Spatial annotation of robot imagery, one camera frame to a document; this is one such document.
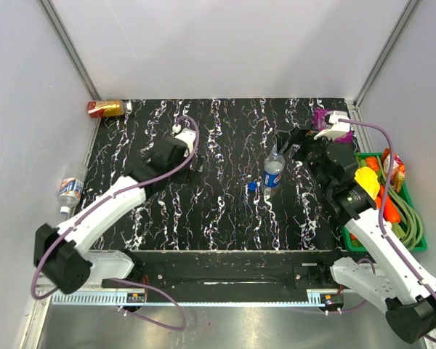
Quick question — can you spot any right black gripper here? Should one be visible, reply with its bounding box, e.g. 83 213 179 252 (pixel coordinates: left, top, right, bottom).
275 124 339 192

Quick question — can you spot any Pepsi plastic bottle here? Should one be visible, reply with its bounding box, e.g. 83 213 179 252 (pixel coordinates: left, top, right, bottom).
262 145 286 199

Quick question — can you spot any blue bottle cap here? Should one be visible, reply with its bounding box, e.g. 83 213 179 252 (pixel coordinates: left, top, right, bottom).
248 182 258 192

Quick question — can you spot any clear water bottle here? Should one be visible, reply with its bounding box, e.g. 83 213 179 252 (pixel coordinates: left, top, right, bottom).
57 163 87 215

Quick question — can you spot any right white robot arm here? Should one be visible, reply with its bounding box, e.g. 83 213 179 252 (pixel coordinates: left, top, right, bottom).
276 128 436 344

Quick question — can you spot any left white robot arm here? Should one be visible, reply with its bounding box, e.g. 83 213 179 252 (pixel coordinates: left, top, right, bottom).
33 129 199 294

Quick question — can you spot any purple snack bag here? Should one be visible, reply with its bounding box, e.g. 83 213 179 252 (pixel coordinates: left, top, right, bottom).
312 108 354 143

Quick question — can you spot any orange snack bag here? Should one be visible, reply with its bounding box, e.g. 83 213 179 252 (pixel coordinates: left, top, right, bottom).
381 148 406 193

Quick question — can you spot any green plastic basket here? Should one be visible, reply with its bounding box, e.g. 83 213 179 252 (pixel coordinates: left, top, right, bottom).
356 153 427 252

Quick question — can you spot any orange toy carrot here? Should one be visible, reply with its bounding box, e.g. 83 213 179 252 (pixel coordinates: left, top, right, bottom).
375 185 401 223

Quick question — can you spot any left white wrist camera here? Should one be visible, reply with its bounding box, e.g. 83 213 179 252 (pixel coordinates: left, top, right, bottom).
171 124 197 156

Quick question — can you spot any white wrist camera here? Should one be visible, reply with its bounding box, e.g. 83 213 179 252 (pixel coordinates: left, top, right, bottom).
313 111 354 141
171 124 197 156

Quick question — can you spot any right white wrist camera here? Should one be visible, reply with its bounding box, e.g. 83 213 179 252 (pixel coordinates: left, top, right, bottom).
313 111 354 141

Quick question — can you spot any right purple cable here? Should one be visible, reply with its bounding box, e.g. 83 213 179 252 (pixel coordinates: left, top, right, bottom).
339 118 436 345

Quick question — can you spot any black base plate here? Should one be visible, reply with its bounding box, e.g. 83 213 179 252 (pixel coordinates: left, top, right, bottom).
101 250 360 292

